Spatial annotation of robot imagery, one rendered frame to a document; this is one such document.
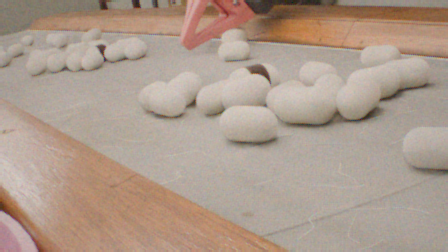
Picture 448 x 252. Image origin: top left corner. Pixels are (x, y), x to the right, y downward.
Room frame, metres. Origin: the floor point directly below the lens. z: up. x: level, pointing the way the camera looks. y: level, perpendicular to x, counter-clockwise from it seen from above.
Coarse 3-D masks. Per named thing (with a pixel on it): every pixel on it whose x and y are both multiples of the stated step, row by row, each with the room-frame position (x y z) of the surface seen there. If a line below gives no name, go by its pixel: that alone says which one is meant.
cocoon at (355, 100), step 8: (360, 80) 0.37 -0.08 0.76; (368, 80) 0.37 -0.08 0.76; (344, 88) 0.36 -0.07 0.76; (352, 88) 0.36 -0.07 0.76; (360, 88) 0.36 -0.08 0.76; (368, 88) 0.36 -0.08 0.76; (376, 88) 0.37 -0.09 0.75; (344, 96) 0.36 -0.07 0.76; (352, 96) 0.35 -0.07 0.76; (360, 96) 0.35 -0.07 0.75; (368, 96) 0.36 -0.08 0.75; (376, 96) 0.37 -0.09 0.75; (336, 104) 0.36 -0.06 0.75; (344, 104) 0.35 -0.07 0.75; (352, 104) 0.35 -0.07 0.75; (360, 104) 0.35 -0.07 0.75; (368, 104) 0.35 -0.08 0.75; (376, 104) 0.37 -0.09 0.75; (344, 112) 0.36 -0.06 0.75; (352, 112) 0.35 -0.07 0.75; (360, 112) 0.35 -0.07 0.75
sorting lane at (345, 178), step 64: (128, 64) 0.72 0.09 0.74; (192, 64) 0.65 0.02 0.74; (64, 128) 0.46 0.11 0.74; (128, 128) 0.42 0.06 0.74; (192, 128) 0.40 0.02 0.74; (320, 128) 0.35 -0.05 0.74; (384, 128) 0.34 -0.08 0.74; (192, 192) 0.28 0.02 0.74; (256, 192) 0.27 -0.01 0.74; (320, 192) 0.26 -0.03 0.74; (384, 192) 0.25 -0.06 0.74
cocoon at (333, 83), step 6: (318, 78) 0.40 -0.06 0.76; (324, 78) 0.39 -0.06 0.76; (330, 78) 0.39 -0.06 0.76; (336, 78) 0.39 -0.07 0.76; (318, 84) 0.38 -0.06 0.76; (324, 84) 0.38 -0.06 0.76; (330, 84) 0.38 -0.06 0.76; (336, 84) 0.38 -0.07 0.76; (342, 84) 0.39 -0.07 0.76; (330, 90) 0.37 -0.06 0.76; (336, 90) 0.37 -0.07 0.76; (336, 96) 0.37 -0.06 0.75; (336, 108) 0.38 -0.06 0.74
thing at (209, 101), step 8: (224, 80) 0.44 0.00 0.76; (208, 88) 0.42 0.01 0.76; (216, 88) 0.42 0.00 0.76; (200, 96) 0.42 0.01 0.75; (208, 96) 0.42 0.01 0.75; (216, 96) 0.42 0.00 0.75; (200, 104) 0.42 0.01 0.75; (208, 104) 0.42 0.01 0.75; (216, 104) 0.42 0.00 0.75; (208, 112) 0.42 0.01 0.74; (216, 112) 0.42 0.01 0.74
